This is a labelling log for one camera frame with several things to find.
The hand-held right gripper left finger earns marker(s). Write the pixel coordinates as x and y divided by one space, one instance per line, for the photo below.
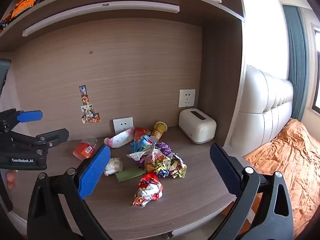
95 172

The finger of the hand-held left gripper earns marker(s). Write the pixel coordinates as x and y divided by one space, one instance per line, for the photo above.
53 135
30 116

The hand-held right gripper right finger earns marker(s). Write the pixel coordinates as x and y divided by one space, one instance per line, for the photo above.
225 172

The green tube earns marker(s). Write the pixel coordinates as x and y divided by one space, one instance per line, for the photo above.
130 173

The red carton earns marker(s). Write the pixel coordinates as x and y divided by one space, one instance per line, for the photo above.
140 133

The yellow orange packet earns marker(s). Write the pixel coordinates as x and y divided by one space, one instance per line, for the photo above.
158 129

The person's left hand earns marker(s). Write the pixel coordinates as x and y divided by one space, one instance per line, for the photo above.
11 178

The white floral crumpled packet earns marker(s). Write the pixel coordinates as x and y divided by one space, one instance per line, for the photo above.
113 166

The orange plastic packet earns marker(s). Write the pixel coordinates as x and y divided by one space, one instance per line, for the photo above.
83 150

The pink and white bottle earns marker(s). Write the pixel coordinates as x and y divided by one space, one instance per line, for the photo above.
120 138

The white toaster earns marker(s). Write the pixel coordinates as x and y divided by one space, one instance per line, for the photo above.
197 126

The blue crumpled wrapper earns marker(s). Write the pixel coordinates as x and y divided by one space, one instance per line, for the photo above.
141 143

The red crumpled wrapper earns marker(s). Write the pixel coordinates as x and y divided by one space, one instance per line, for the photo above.
148 188

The yellow and red snack wrapper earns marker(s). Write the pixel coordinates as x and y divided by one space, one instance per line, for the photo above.
162 165

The bed with orange blanket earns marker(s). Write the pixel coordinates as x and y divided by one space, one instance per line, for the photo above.
287 160

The purple crumpled wrapper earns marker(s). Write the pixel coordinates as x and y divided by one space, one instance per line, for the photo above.
163 148

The white padded headboard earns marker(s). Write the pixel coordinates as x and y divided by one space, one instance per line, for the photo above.
262 105

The white light bar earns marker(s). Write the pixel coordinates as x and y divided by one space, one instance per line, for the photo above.
100 8

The grey-blue curtain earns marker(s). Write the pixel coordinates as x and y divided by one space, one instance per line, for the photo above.
297 55

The cartoon wall sticker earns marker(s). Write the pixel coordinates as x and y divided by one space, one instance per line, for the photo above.
90 118
86 109
85 99
82 90

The white wall socket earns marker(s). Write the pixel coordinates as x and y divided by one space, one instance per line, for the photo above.
187 98
122 124

